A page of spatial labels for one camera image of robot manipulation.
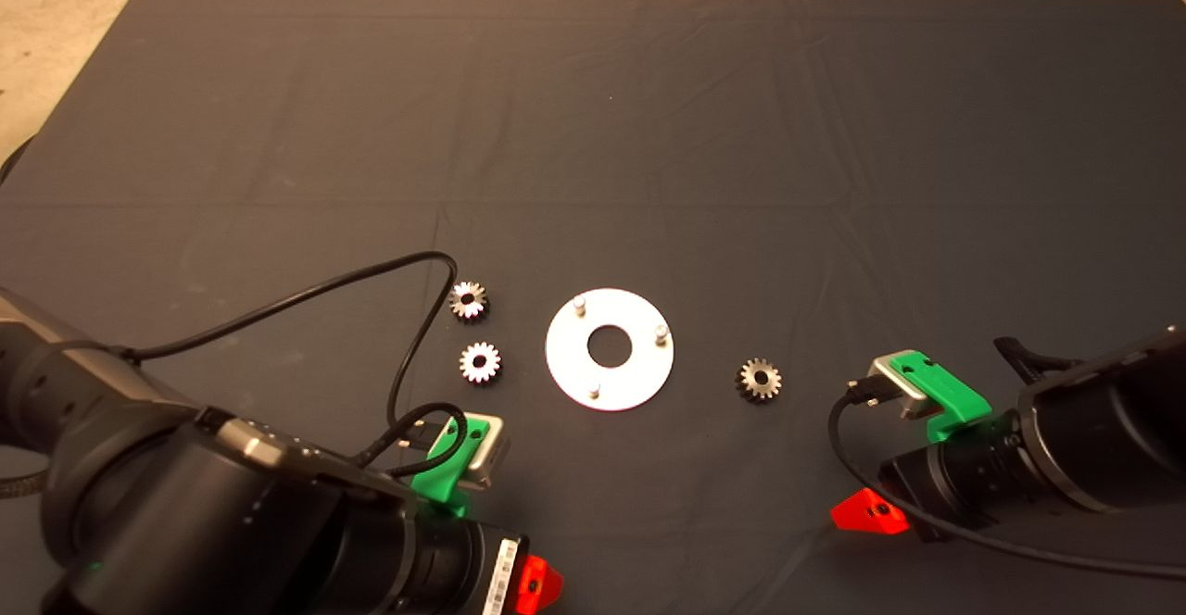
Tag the white round base plate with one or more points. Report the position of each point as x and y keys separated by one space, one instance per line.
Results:
x=565 y=356

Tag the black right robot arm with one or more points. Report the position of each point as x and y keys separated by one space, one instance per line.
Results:
x=1112 y=430

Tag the small steel planetary gear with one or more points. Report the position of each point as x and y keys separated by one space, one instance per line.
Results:
x=468 y=370
x=747 y=389
x=459 y=306

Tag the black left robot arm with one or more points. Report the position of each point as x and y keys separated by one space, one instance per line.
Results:
x=185 y=504

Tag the green left camera mount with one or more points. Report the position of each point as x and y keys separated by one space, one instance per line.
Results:
x=435 y=481

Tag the dark grey table cloth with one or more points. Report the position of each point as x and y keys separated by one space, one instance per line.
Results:
x=649 y=133

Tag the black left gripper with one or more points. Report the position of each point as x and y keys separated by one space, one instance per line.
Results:
x=463 y=569

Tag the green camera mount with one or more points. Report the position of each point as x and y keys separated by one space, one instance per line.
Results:
x=435 y=481
x=945 y=388

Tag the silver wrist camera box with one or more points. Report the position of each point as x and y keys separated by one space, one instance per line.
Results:
x=885 y=370
x=493 y=453

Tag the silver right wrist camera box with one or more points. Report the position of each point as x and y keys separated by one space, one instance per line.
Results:
x=885 y=370

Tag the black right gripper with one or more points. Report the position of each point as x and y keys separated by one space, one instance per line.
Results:
x=964 y=485

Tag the green right camera mount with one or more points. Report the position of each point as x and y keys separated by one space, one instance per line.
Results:
x=945 y=388

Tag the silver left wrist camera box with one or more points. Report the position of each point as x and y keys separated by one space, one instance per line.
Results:
x=493 y=453

